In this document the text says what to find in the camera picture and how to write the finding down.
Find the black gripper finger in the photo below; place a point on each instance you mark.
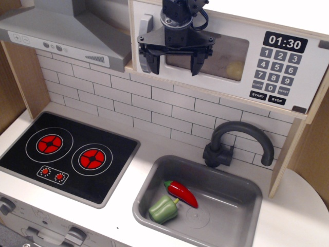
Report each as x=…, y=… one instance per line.
x=196, y=63
x=153, y=62

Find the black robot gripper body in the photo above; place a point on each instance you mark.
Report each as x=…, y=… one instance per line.
x=185, y=42

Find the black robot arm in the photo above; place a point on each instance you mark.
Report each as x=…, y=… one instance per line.
x=176, y=15

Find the wooden microwave cabinet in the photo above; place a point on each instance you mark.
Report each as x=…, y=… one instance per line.
x=189, y=114

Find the yellow toy lemon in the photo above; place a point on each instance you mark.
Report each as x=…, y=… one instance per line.
x=234, y=70

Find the dark grey toy faucet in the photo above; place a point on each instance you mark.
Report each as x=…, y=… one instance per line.
x=215, y=154

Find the grey toy range hood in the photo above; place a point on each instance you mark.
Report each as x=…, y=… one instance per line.
x=67, y=28

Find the black toy stove top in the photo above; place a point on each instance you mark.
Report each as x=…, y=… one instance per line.
x=78, y=161

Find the red toy chili pepper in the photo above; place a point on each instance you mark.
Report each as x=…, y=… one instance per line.
x=180, y=191

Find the grey toy sink basin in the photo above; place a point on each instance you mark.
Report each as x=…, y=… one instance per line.
x=228, y=206

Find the green toy bell pepper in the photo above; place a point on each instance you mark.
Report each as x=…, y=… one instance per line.
x=163, y=210

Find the grey oven knob right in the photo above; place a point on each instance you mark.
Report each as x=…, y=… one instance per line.
x=76, y=236

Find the grey oven knob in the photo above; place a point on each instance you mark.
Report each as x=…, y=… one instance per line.
x=76, y=236
x=7, y=206

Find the grey oven knob left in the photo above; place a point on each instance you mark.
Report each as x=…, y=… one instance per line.
x=7, y=206

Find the grey oven door handle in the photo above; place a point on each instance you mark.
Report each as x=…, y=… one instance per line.
x=46, y=238

